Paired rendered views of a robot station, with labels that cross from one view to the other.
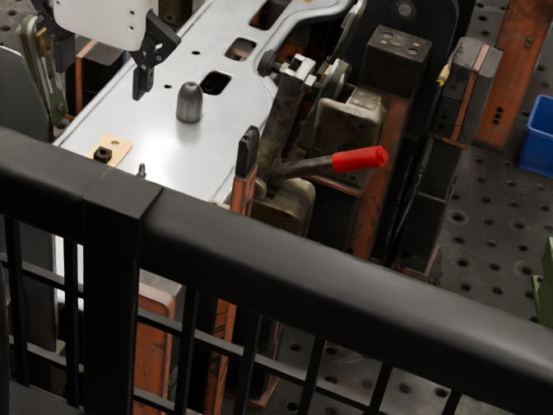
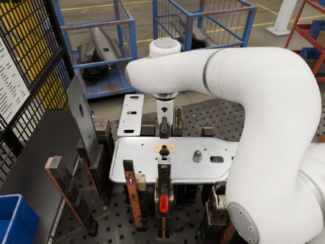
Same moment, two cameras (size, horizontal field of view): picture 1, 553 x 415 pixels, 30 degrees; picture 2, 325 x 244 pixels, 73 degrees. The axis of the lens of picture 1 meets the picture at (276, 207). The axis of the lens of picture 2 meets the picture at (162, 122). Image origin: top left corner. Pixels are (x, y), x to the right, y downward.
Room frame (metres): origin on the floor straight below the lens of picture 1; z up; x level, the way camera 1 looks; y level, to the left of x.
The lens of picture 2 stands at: (0.73, -0.34, 1.70)
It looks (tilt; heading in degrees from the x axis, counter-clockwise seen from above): 44 degrees down; 76
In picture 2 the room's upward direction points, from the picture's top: straight up
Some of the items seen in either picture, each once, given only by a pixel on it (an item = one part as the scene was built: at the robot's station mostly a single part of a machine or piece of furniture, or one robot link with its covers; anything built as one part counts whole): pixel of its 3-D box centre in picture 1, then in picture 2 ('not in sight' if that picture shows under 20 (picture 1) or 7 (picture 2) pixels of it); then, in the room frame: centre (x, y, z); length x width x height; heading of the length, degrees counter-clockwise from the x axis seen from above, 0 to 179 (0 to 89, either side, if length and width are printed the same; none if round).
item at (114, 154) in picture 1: (102, 156); (164, 147); (0.88, 0.21, 1.01); 0.08 x 0.04 x 0.01; 165
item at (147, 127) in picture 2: not in sight; (149, 147); (0.85, 0.36, 0.84); 0.11 x 0.10 x 0.28; 75
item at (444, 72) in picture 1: (450, 61); not in sight; (1.06, -0.18, 1.09); 0.10 x 0.01 x 0.01; 165
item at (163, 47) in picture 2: not in sight; (163, 65); (0.88, 0.21, 1.37); 0.09 x 0.08 x 0.13; 12
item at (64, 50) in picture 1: (54, 38); not in sight; (0.90, 0.26, 1.15); 0.03 x 0.03 x 0.07; 75
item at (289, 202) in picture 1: (262, 297); (163, 215); (0.83, 0.00, 0.88); 0.07 x 0.06 x 0.35; 75
